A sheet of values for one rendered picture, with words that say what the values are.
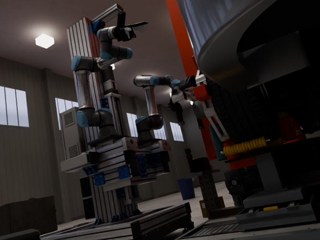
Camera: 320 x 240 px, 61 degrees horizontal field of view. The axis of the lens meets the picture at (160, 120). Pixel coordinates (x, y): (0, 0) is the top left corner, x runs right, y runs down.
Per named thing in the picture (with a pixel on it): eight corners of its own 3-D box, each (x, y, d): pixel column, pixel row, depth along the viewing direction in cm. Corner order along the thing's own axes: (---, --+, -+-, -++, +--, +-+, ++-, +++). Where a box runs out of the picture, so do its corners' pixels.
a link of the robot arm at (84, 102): (102, 125, 195) (94, 54, 203) (82, 125, 186) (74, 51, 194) (95, 128, 204) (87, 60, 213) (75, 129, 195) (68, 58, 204)
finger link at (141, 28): (150, 30, 162) (135, 34, 163) (147, 20, 159) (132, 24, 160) (150, 31, 159) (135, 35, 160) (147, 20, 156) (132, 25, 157)
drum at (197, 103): (224, 108, 172) (218, 88, 176) (194, 119, 182) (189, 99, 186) (230, 111, 184) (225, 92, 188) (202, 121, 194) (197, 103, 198)
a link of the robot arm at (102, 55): (119, 60, 174) (119, 42, 173) (103, 58, 167) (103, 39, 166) (113, 61, 180) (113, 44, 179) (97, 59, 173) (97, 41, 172)
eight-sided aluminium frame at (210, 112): (222, 137, 150) (197, 51, 164) (211, 140, 153) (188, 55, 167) (246, 141, 196) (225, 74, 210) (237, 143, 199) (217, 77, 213)
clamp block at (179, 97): (184, 98, 174) (182, 91, 175) (172, 103, 178) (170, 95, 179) (187, 99, 178) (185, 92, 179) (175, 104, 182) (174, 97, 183)
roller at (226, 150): (271, 144, 148) (267, 134, 150) (221, 157, 162) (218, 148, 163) (272, 144, 153) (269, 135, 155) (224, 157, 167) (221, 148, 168)
